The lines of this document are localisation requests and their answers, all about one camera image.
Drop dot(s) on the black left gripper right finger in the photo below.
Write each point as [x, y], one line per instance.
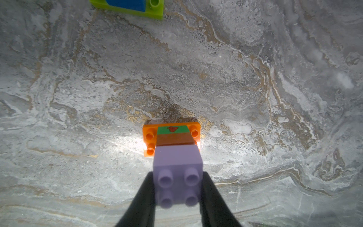
[214, 211]

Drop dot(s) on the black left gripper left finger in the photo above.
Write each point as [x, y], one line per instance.
[141, 212]

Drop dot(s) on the purple square lego brick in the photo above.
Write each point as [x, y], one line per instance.
[177, 173]

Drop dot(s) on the brown square lego brick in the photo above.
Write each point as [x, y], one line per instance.
[175, 139]

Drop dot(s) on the orange long lego brick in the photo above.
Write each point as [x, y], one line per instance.
[149, 132]

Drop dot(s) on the green square lego brick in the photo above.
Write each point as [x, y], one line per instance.
[172, 129]

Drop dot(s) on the lime long lego brick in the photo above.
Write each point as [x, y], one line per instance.
[154, 9]

